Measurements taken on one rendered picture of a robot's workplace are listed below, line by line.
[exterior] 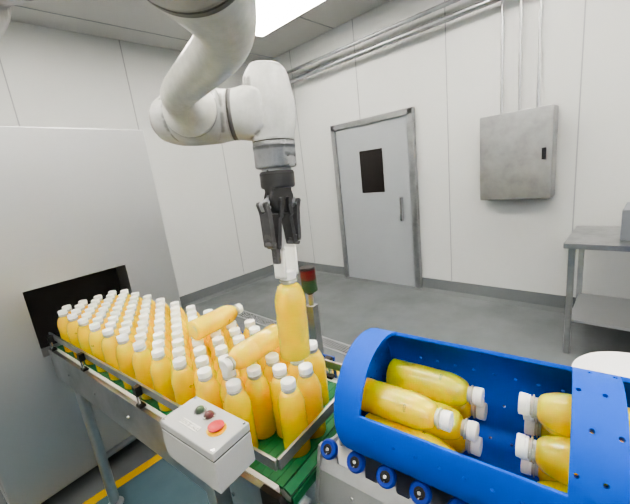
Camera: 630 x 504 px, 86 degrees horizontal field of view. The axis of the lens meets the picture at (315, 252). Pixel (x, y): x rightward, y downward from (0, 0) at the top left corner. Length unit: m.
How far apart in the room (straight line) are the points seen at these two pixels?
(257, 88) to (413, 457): 0.75
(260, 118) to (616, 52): 3.51
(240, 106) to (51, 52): 4.30
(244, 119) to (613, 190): 3.54
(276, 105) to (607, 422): 0.75
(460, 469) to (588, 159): 3.45
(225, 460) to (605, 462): 0.64
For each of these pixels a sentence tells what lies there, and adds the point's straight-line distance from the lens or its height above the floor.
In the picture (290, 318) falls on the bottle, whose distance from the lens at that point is 0.77.
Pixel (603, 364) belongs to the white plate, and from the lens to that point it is 1.21.
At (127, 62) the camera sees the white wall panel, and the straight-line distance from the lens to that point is 5.18.
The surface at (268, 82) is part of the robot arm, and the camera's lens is 0.73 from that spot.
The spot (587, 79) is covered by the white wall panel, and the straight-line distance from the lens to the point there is 3.96.
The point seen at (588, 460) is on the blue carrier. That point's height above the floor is 1.18.
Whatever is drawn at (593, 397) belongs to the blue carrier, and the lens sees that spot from 0.71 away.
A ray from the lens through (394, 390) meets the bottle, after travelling 0.79.
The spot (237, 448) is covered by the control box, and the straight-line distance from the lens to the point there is 0.85.
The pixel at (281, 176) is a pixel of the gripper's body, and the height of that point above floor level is 1.62.
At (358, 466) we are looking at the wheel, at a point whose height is 0.96.
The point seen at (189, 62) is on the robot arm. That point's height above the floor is 1.77.
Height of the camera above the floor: 1.62
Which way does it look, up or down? 13 degrees down
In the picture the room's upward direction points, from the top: 7 degrees counter-clockwise
